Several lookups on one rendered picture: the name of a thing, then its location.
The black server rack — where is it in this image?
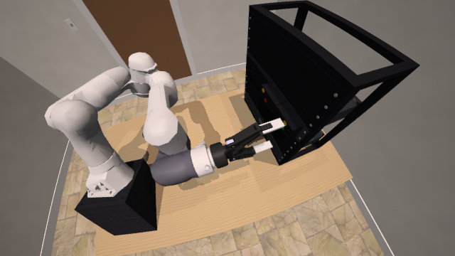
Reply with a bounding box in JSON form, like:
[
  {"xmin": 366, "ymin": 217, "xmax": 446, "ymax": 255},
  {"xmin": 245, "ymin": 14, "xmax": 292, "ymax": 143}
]
[{"xmin": 244, "ymin": 0, "xmax": 420, "ymax": 166}]

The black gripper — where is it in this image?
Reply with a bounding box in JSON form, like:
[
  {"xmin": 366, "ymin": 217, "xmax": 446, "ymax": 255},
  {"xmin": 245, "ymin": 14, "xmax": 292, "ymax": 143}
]
[{"xmin": 210, "ymin": 118, "xmax": 284, "ymax": 168}]

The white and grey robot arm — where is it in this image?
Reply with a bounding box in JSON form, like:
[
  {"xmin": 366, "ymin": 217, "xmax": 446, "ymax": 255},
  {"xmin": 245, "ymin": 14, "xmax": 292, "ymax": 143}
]
[{"xmin": 45, "ymin": 52, "xmax": 216, "ymax": 198}]

